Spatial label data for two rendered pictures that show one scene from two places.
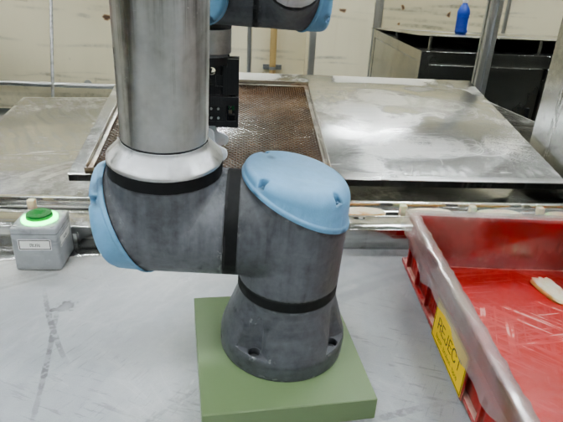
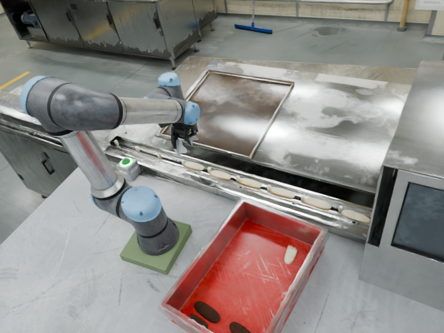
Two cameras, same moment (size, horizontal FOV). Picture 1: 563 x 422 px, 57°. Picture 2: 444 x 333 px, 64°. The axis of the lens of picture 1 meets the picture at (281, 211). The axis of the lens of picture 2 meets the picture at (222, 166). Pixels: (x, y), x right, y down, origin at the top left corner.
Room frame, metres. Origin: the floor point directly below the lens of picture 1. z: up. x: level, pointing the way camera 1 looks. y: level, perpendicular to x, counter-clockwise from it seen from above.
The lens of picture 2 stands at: (0.10, -0.78, 1.87)
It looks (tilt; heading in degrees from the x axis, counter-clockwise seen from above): 41 degrees down; 43
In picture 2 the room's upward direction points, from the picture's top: 11 degrees counter-clockwise
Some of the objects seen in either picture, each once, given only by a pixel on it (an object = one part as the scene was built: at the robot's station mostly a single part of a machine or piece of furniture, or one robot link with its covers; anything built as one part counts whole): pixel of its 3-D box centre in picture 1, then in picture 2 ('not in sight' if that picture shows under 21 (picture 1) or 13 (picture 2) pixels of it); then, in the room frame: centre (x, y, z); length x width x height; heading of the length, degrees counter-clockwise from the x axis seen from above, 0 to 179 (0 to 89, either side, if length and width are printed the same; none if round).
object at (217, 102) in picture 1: (213, 90); (182, 124); (0.89, 0.13, 1.08); 0.09 x 0.08 x 0.12; 95
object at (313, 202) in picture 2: (499, 213); (317, 203); (0.94, -0.43, 0.86); 0.10 x 0.04 x 0.01; 95
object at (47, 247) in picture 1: (45, 247); (130, 170); (0.74, 0.38, 0.84); 0.08 x 0.08 x 0.11; 5
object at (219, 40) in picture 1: (209, 41); not in sight; (0.89, 0.14, 1.16); 0.08 x 0.08 x 0.05
